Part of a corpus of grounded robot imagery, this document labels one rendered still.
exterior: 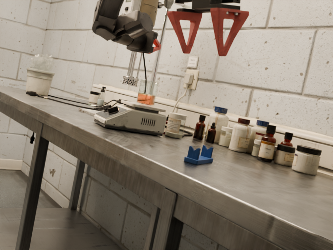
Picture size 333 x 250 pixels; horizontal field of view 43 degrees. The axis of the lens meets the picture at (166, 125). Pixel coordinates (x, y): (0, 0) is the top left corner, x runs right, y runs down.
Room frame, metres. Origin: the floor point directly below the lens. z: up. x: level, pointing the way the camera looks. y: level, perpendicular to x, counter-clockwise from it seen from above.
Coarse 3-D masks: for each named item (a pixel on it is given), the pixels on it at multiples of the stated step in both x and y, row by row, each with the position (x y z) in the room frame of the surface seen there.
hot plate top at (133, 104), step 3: (123, 102) 1.35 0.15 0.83; (126, 102) 1.33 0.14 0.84; (129, 102) 1.32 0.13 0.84; (132, 102) 1.37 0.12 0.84; (129, 105) 1.30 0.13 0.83; (132, 105) 1.28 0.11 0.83; (135, 105) 1.28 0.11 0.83; (138, 105) 1.29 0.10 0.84; (141, 105) 1.29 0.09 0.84; (144, 105) 1.32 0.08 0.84; (144, 108) 1.30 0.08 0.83; (147, 108) 1.30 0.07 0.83; (150, 108) 1.31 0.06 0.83; (153, 108) 1.31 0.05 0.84; (156, 108) 1.32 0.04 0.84; (159, 108) 1.33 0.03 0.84; (159, 111) 1.32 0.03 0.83; (162, 111) 1.32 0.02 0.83; (165, 111) 1.33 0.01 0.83
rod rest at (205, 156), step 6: (192, 150) 0.92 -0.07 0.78; (198, 150) 0.91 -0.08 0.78; (204, 150) 0.99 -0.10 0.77; (210, 150) 0.99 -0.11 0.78; (192, 156) 0.92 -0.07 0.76; (198, 156) 0.91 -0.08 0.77; (204, 156) 0.99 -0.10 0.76; (210, 156) 0.99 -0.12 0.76; (192, 162) 0.91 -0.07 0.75; (198, 162) 0.91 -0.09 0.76; (204, 162) 0.94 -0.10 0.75; (210, 162) 0.98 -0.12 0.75
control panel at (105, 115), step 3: (120, 108) 1.32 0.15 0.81; (102, 111) 1.35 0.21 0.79; (120, 111) 1.28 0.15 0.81; (123, 111) 1.27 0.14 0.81; (99, 114) 1.32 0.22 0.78; (102, 114) 1.31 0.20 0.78; (105, 114) 1.30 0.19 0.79; (108, 114) 1.29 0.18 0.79; (114, 114) 1.27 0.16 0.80; (105, 117) 1.26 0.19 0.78; (108, 117) 1.25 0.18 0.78
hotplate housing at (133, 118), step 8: (128, 112) 1.27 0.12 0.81; (136, 112) 1.28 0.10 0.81; (144, 112) 1.30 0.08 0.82; (152, 112) 1.33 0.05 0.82; (96, 120) 1.33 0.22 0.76; (104, 120) 1.25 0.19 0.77; (112, 120) 1.25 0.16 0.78; (120, 120) 1.26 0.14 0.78; (128, 120) 1.27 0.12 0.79; (136, 120) 1.28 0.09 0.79; (144, 120) 1.29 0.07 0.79; (152, 120) 1.31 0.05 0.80; (160, 120) 1.32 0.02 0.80; (120, 128) 1.27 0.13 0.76; (128, 128) 1.28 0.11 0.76; (136, 128) 1.29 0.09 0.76; (144, 128) 1.30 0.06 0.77; (152, 128) 1.31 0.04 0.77; (160, 128) 1.32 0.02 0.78
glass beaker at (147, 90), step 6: (144, 84) 1.34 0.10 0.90; (150, 84) 1.34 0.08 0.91; (156, 84) 1.35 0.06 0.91; (138, 90) 1.37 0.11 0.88; (144, 90) 1.34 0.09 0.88; (150, 90) 1.34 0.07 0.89; (156, 90) 1.36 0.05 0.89; (138, 96) 1.35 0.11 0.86; (144, 96) 1.34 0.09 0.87; (150, 96) 1.34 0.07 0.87; (138, 102) 1.35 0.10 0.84; (144, 102) 1.34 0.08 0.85; (150, 102) 1.35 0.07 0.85
